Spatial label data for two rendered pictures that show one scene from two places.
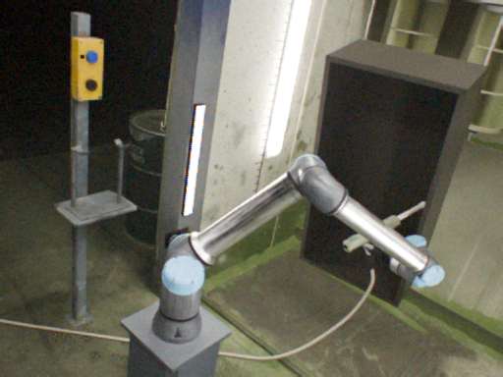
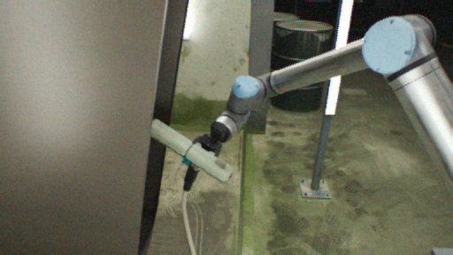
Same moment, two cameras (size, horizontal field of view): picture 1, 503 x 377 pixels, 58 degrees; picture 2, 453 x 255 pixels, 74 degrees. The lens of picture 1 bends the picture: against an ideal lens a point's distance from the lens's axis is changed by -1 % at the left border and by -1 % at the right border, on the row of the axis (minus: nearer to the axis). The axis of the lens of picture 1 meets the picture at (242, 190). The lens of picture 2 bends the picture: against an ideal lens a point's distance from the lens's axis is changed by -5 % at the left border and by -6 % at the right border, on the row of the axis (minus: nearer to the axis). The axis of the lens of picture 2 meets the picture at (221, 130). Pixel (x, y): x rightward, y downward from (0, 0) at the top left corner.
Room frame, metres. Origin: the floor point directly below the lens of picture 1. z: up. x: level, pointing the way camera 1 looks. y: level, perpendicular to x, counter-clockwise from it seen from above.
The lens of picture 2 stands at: (2.30, 0.14, 1.41)
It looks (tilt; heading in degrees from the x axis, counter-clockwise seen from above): 28 degrees down; 237
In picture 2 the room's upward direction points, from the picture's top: straight up
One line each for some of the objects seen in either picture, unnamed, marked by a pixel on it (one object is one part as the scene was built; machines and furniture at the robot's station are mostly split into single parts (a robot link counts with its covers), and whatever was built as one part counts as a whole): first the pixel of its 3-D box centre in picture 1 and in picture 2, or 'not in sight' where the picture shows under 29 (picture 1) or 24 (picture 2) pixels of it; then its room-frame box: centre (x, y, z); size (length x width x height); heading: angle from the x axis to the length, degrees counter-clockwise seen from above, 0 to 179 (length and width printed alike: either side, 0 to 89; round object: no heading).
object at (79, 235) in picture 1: (79, 188); not in sight; (1.97, 0.79, 0.82); 0.06 x 0.06 x 1.64; 52
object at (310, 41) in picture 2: not in sight; (299, 66); (-0.22, -2.17, 0.44); 0.59 x 0.58 x 0.89; 66
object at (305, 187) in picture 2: not in sight; (314, 189); (0.77, -0.99, 0.01); 0.20 x 0.20 x 0.01; 52
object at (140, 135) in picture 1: (165, 178); not in sight; (3.07, 0.58, 0.44); 0.59 x 0.58 x 0.89; 33
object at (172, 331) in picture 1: (178, 315); not in sight; (1.35, 0.16, 0.69); 0.19 x 0.19 x 0.10
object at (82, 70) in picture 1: (86, 69); not in sight; (1.93, 0.75, 1.42); 0.12 x 0.06 x 0.26; 142
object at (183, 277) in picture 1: (182, 285); not in sight; (1.35, 0.16, 0.83); 0.17 x 0.15 x 0.18; 7
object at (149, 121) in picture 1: (170, 124); not in sight; (3.08, 0.58, 0.86); 0.54 x 0.54 x 0.01
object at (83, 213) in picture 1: (98, 176); not in sight; (1.87, 0.66, 0.95); 0.26 x 0.15 x 0.32; 142
